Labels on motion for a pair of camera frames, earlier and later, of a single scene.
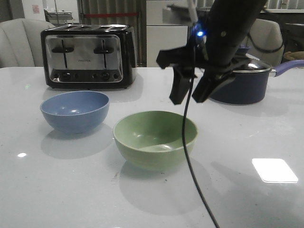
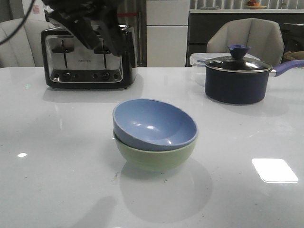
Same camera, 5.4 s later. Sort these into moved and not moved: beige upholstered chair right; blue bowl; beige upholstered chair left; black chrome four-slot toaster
Moved: blue bowl
Not moved: beige upholstered chair right; black chrome four-slot toaster; beige upholstered chair left
